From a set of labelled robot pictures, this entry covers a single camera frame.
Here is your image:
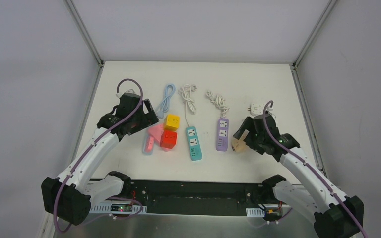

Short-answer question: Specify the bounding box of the white plug adapter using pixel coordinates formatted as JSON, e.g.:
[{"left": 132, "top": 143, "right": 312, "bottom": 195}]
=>
[{"left": 247, "top": 102, "right": 263, "bottom": 116}]

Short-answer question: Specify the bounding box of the white cable of purple strip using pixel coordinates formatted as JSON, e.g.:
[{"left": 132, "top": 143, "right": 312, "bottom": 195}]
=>
[{"left": 205, "top": 90, "right": 230, "bottom": 119}]

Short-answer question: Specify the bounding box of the white cable of teal strip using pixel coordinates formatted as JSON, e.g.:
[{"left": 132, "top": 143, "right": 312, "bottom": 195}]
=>
[{"left": 178, "top": 83, "right": 198, "bottom": 128}]

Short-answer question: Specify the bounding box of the white tiger cube socket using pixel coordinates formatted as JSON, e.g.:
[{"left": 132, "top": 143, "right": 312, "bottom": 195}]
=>
[{"left": 242, "top": 117, "right": 253, "bottom": 124}]

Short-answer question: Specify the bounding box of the yellow cube socket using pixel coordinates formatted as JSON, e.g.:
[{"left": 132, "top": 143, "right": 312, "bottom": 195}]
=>
[{"left": 163, "top": 114, "right": 180, "bottom": 131}]

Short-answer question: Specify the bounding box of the teal power strip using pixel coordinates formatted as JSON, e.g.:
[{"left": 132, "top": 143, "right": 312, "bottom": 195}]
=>
[{"left": 186, "top": 126, "right": 202, "bottom": 161}]

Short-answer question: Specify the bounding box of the purple power strip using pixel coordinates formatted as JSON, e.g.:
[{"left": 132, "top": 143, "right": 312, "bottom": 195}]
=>
[{"left": 216, "top": 118, "right": 229, "bottom": 152}]

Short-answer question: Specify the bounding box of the light blue coiled cable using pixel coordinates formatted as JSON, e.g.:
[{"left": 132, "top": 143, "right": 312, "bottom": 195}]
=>
[{"left": 154, "top": 83, "right": 176, "bottom": 119}]

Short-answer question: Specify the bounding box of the pink small plug adapter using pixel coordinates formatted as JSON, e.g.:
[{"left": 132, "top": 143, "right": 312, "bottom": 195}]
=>
[{"left": 145, "top": 135, "right": 154, "bottom": 153}]

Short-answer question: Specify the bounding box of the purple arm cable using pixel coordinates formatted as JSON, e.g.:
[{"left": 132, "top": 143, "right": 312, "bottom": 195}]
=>
[
  {"left": 262, "top": 100, "right": 372, "bottom": 238},
  {"left": 52, "top": 78, "right": 144, "bottom": 234}
]

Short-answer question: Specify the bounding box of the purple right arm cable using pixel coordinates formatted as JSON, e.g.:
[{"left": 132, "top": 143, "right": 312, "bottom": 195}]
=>
[{"left": 262, "top": 100, "right": 372, "bottom": 238}]

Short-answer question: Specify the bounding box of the red cube socket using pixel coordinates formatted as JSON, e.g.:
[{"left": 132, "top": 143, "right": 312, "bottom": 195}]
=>
[{"left": 160, "top": 130, "right": 178, "bottom": 149}]

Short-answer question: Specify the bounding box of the pink triangular socket adapter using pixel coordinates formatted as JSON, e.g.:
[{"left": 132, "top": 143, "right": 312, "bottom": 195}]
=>
[{"left": 147, "top": 123, "right": 171, "bottom": 152}]

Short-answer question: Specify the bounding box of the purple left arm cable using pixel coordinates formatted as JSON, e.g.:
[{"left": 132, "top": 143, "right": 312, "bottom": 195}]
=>
[{"left": 52, "top": 78, "right": 144, "bottom": 234}]

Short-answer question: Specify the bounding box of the light blue power strip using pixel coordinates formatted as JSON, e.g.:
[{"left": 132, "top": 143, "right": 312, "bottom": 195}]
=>
[{"left": 142, "top": 134, "right": 154, "bottom": 155}]

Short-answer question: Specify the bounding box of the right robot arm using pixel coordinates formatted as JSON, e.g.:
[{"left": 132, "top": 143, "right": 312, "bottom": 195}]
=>
[{"left": 233, "top": 113, "right": 366, "bottom": 238}]

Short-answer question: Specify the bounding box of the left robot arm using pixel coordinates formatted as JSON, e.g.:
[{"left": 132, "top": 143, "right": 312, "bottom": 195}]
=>
[{"left": 41, "top": 92, "right": 159, "bottom": 226}]

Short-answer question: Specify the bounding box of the beige dragon cube socket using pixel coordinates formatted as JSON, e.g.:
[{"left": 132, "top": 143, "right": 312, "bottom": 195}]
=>
[{"left": 231, "top": 138, "right": 249, "bottom": 153}]

